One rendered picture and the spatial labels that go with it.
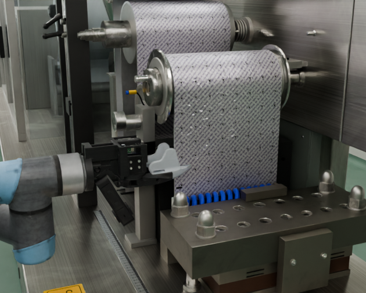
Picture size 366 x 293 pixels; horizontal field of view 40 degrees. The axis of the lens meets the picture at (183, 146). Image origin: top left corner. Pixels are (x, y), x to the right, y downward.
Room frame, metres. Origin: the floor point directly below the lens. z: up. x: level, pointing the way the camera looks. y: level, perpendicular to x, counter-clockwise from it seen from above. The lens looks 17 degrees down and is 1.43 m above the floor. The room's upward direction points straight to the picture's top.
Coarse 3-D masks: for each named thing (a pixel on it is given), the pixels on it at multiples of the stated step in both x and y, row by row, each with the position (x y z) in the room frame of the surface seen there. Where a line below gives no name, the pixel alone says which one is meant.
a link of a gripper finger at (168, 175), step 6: (150, 174) 0.90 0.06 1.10; (156, 174) 0.90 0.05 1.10; (162, 174) 0.91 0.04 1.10; (168, 174) 0.91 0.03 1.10; (138, 180) 0.88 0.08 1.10; (144, 180) 0.88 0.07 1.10; (150, 180) 0.88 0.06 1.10; (156, 180) 0.90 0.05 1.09; (162, 180) 0.90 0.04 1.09; (168, 180) 0.91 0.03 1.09; (138, 186) 0.88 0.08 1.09
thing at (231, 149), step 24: (192, 120) 0.96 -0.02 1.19; (216, 120) 0.98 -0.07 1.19; (240, 120) 1.00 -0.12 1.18; (264, 120) 1.02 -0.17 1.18; (192, 144) 0.96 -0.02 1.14; (216, 144) 0.98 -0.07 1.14; (240, 144) 1.00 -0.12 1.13; (264, 144) 1.02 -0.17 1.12; (192, 168) 0.96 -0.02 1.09; (216, 168) 0.98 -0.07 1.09; (240, 168) 1.00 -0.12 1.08; (264, 168) 1.02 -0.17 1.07; (192, 192) 0.96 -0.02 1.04
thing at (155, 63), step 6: (156, 60) 1.00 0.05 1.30; (150, 66) 1.03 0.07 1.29; (156, 66) 1.00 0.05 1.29; (162, 66) 0.97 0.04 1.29; (162, 72) 0.97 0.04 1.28; (282, 72) 1.05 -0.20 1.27; (162, 78) 0.97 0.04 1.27; (282, 78) 1.04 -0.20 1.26; (282, 84) 1.04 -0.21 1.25; (282, 90) 1.04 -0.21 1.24; (162, 102) 0.97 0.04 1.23; (156, 108) 1.00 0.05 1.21; (162, 108) 0.97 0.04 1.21; (156, 114) 1.00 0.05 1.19; (162, 114) 0.97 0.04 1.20
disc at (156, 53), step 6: (150, 54) 1.04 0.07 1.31; (156, 54) 1.00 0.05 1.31; (162, 54) 0.97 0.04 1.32; (150, 60) 1.04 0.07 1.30; (162, 60) 0.97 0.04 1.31; (168, 66) 0.95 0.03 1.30; (168, 72) 0.94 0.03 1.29; (168, 78) 0.94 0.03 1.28; (168, 84) 0.94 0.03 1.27; (168, 90) 0.94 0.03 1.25; (168, 96) 0.94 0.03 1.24; (168, 102) 0.94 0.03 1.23; (168, 108) 0.94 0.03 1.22; (168, 114) 0.95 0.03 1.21; (156, 120) 1.01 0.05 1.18; (162, 120) 0.97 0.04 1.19
